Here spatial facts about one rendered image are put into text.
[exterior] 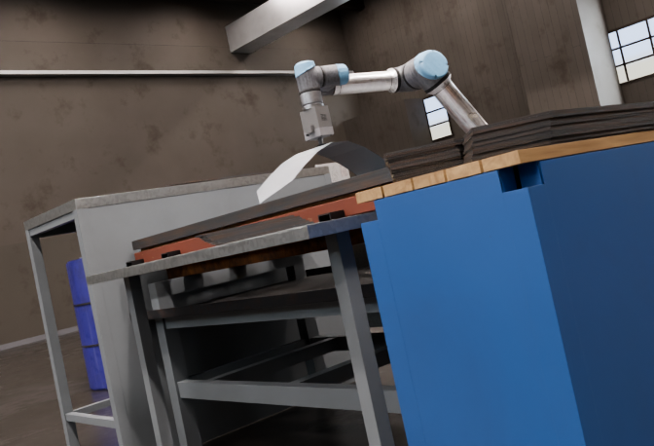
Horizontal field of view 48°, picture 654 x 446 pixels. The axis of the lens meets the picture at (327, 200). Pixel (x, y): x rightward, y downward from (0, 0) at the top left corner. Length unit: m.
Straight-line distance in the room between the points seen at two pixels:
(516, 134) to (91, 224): 1.99
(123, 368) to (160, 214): 0.63
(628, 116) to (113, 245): 2.03
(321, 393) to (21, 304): 10.78
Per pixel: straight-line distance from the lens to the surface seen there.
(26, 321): 12.78
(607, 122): 1.48
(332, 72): 2.61
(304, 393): 2.26
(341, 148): 2.60
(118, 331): 2.96
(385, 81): 2.85
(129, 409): 2.99
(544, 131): 1.31
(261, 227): 1.91
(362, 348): 1.67
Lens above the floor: 0.72
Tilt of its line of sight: 2 degrees up
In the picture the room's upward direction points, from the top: 12 degrees counter-clockwise
